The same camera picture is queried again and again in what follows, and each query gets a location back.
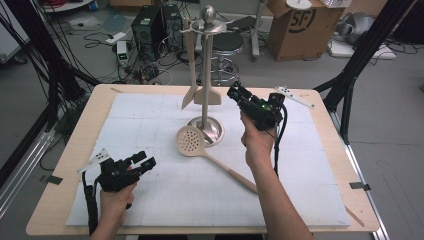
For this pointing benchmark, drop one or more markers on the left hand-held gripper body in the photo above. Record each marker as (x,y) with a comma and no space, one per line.
(116,176)

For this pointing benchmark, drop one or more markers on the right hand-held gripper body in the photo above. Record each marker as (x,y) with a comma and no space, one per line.
(261,111)

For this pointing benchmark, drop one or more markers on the beige slotted spatula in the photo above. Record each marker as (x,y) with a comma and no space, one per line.
(215,97)

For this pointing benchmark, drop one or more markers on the steel utensil rack stand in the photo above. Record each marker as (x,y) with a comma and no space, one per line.
(206,110)

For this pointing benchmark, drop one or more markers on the beige perforated skimmer spoon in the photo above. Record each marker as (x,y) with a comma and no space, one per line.
(190,141)

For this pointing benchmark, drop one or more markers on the beige solid turner spatula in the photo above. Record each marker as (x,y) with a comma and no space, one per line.
(190,60)

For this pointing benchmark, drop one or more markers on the person's left hand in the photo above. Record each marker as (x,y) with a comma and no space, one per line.
(115,206)

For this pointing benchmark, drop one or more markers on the person's right hand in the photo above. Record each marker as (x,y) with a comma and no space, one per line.
(258,143)

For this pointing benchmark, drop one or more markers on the black round stool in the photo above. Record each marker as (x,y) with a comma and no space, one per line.
(230,43)

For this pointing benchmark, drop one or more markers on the white foam board mat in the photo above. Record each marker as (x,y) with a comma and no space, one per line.
(300,150)

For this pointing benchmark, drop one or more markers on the black tape strip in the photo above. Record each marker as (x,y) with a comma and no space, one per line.
(360,186)
(51,179)

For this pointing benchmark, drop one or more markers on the brown cardboard box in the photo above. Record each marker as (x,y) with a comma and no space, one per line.
(300,40)

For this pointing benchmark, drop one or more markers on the slim black computer tower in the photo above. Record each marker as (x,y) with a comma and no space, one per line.
(173,23)

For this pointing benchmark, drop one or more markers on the white round plate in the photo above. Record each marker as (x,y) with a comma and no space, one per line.
(299,4)

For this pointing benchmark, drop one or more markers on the small white power supply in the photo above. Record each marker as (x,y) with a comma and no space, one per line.
(122,53)

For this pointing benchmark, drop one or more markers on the large black computer tower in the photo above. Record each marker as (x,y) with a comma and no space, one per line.
(146,30)

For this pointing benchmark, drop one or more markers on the white power strip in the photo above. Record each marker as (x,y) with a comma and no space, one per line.
(116,37)

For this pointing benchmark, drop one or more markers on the grey bag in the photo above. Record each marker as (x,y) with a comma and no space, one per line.
(356,28)

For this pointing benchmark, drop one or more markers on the white metal stand post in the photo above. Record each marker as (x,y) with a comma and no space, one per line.
(257,30)

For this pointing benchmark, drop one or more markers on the aluminium rail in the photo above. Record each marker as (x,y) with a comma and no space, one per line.
(363,186)
(23,173)

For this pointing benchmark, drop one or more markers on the black metal frame stand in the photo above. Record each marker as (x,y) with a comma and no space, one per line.
(363,50)
(53,66)

